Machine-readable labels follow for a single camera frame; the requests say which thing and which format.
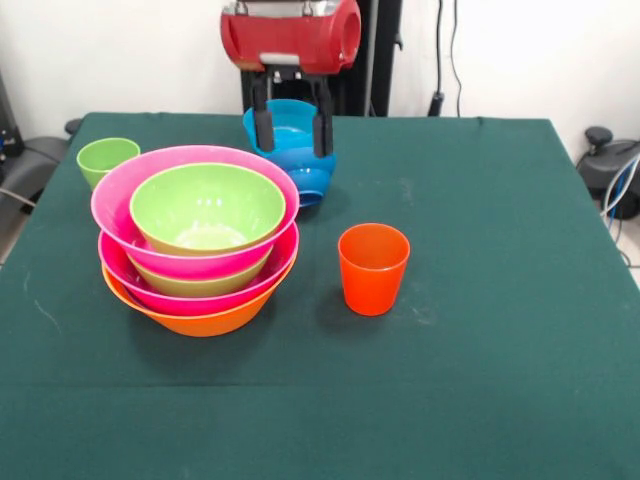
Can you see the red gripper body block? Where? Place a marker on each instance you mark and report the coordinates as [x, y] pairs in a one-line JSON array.
[[290, 35]]

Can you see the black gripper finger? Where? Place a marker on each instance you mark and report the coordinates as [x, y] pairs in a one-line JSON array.
[[264, 120], [322, 125]]

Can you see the light blue plastic bowl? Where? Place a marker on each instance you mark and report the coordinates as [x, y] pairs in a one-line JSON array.
[[292, 120]]

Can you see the dark blue plastic bowl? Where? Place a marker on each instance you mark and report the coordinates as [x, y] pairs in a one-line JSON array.
[[310, 172]]

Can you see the green plastic bowl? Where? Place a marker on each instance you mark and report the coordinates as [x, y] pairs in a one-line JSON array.
[[200, 285], [207, 200]]

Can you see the pink plastic bowl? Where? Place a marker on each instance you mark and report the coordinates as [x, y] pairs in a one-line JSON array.
[[115, 210], [165, 302]]

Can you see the orange plastic bowl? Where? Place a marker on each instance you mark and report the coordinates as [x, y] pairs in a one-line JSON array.
[[200, 325]]

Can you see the green plastic cup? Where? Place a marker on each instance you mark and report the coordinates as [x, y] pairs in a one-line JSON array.
[[102, 157]]

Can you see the red plastic cup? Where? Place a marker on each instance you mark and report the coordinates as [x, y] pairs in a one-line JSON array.
[[372, 285]]

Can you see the black office chair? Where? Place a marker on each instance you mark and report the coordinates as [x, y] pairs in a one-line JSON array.
[[35, 165], [600, 170]]

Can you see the dark green tablecloth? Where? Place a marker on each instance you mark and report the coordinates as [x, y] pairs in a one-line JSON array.
[[320, 400]]

